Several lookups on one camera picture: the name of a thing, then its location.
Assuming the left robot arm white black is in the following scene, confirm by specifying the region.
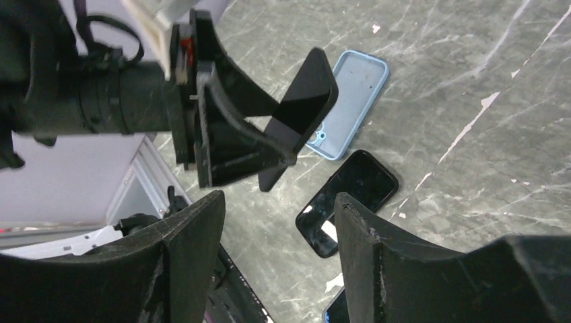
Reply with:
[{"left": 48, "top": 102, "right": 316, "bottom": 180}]
[{"left": 1, "top": 1, "right": 297, "bottom": 188}]

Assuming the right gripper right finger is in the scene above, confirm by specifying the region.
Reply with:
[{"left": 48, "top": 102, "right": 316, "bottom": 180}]
[{"left": 334, "top": 192, "right": 570, "bottom": 322}]

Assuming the aluminium frame rail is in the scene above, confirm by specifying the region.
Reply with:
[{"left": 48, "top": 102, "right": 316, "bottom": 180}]
[{"left": 106, "top": 136, "right": 192, "bottom": 225}]

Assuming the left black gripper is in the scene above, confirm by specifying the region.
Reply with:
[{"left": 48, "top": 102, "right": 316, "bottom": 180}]
[{"left": 168, "top": 9, "right": 296, "bottom": 188}]

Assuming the light blue phone case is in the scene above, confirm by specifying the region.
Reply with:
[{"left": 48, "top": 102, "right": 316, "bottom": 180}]
[{"left": 306, "top": 50, "right": 390, "bottom": 161}]

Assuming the black phone face down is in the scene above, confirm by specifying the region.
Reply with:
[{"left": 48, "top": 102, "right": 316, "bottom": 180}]
[{"left": 255, "top": 48, "right": 338, "bottom": 192}]

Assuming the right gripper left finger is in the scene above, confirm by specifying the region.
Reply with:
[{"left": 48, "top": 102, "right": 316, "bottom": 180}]
[{"left": 1, "top": 190, "right": 226, "bottom": 322}]

